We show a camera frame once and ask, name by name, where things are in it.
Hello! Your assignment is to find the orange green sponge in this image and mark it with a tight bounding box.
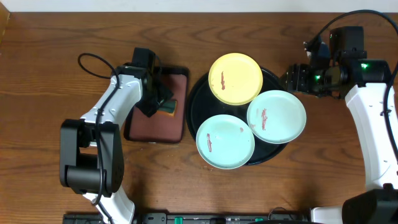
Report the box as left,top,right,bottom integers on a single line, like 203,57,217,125
157,100,177,117

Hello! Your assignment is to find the light green plate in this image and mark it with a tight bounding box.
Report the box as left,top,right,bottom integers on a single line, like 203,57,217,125
195,114,255,169
246,90,307,144

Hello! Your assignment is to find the yellow plate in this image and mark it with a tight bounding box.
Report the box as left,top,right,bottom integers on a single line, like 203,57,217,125
208,53,263,106

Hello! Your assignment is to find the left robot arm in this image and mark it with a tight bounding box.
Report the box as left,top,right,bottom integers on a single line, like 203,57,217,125
60,47,173,223

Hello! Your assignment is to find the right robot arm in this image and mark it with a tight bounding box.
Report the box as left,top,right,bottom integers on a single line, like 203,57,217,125
280,35,397,223

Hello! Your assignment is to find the black rectangular tray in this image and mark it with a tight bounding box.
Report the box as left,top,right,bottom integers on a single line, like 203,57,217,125
124,66,190,144

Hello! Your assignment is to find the light green plate front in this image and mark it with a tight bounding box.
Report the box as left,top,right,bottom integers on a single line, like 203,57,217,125
195,114,255,169

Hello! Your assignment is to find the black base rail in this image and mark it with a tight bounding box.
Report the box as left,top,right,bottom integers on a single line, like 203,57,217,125
62,212,312,224

